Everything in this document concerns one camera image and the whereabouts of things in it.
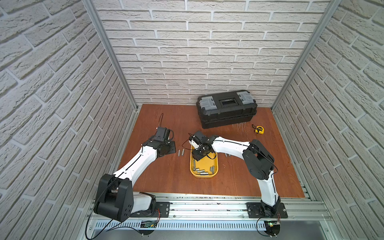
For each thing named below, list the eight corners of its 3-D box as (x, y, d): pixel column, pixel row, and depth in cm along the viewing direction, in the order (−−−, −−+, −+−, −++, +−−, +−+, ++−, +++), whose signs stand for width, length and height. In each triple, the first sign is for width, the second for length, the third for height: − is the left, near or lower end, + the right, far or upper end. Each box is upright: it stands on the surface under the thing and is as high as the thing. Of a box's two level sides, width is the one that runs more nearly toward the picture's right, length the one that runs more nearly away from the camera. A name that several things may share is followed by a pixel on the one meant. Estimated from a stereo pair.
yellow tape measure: (252, 132, 107) (253, 130, 104) (252, 126, 110) (253, 124, 108) (263, 134, 106) (264, 132, 103) (262, 128, 109) (264, 126, 107)
